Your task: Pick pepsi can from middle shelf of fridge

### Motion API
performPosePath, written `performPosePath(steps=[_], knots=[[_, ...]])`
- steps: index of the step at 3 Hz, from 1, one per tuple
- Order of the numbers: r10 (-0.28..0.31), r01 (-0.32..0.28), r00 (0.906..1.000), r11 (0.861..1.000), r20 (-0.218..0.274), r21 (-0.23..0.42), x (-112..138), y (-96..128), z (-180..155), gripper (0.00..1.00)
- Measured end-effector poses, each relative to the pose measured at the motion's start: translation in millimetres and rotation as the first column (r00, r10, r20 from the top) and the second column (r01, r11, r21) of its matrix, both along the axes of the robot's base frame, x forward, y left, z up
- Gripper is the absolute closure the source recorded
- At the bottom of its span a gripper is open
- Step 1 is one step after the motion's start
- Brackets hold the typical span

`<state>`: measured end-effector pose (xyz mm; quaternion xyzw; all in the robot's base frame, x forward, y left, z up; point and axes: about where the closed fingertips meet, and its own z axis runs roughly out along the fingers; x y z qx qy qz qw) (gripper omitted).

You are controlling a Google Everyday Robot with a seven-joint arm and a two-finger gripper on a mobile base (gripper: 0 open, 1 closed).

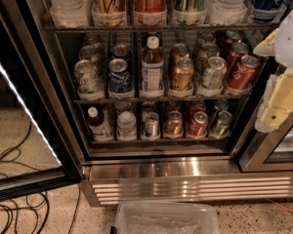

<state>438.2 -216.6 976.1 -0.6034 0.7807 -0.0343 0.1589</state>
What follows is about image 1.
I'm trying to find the gold soda can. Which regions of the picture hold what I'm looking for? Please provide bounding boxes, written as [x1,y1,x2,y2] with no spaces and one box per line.
[170,43,190,62]
[170,57,194,92]

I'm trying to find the red can shelf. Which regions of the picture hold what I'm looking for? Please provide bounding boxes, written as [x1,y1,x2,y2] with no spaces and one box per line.
[188,111,208,137]
[134,0,166,25]

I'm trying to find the red soda can back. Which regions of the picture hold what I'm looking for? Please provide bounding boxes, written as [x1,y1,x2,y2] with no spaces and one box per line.
[218,30,242,48]

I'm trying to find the small tea bottle bottom shelf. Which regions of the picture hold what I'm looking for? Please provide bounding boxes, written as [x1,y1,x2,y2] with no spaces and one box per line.
[87,107,112,141]

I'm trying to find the clear water bottle top left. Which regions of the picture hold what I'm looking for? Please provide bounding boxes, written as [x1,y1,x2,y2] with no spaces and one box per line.
[50,0,92,28]

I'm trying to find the tea bottle white cap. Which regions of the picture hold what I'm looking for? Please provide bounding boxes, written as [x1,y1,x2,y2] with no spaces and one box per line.
[142,36,164,93]

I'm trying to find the clear plastic bin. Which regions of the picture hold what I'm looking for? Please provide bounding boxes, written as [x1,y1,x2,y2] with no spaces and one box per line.
[110,201,220,234]

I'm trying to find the black cables on floor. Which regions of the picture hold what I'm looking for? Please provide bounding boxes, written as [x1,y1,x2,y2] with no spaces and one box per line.
[0,119,82,234]

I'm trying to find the bronze can bottom shelf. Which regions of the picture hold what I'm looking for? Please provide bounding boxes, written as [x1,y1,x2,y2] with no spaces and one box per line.
[164,111,183,137]

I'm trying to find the gold soda can behind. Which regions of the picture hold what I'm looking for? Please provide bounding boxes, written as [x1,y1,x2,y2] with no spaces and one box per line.
[170,43,190,62]

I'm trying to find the red soda can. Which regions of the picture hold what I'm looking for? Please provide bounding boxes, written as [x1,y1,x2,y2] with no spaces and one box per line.
[218,30,242,48]
[226,42,249,68]
[228,56,259,90]

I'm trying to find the red soda can front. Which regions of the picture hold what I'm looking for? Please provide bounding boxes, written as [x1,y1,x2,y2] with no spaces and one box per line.
[228,56,259,90]

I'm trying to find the stainless steel fridge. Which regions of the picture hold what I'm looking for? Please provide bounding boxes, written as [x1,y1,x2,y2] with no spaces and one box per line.
[0,0,293,209]

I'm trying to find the gold can top shelf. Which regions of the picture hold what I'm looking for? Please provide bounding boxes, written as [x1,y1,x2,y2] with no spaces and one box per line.
[92,0,126,26]

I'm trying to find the red soda can middle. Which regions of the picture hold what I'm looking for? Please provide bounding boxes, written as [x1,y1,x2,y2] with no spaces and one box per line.
[226,42,249,68]

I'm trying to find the silver can bottom shelf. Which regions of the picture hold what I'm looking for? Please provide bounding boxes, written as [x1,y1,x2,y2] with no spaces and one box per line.
[145,112,159,137]

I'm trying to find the blue pepsi can behind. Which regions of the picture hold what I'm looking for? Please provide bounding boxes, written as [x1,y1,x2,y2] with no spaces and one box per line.
[111,44,132,64]

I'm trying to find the blue pepsi can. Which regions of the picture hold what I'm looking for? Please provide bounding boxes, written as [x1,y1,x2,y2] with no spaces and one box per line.
[111,44,132,64]
[108,58,132,94]

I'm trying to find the red can top shelf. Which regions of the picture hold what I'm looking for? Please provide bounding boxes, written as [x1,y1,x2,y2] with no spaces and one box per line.
[134,0,166,25]

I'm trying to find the clear water bottle top right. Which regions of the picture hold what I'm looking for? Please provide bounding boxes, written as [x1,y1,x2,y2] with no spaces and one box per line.
[205,0,247,25]

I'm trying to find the orange cable on floor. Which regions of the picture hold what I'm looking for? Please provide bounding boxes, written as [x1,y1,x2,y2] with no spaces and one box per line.
[267,198,293,216]

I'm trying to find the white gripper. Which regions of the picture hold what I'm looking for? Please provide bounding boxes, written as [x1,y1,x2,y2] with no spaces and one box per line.
[253,10,293,133]

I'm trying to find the gold soda can front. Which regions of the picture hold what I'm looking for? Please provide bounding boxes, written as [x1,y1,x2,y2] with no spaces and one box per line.
[170,57,194,92]

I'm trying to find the green can bottom shelf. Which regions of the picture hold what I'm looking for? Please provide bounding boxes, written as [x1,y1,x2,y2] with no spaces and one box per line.
[210,111,232,137]

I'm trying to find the blue pepsi can front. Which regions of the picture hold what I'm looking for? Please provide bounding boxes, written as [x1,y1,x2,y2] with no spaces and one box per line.
[108,58,132,94]

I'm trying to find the green can shelf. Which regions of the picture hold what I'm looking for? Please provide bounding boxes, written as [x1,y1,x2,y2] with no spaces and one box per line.
[172,0,207,25]
[210,111,232,137]

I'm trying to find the green can top shelf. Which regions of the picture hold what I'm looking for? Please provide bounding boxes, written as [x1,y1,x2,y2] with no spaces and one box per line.
[172,0,207,25]

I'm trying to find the open glass fridge door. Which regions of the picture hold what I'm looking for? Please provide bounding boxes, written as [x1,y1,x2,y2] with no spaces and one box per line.
[0,11,81,202]

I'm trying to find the red can bottom shelf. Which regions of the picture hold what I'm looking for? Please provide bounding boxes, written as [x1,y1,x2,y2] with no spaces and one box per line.
[188,111,208,137]

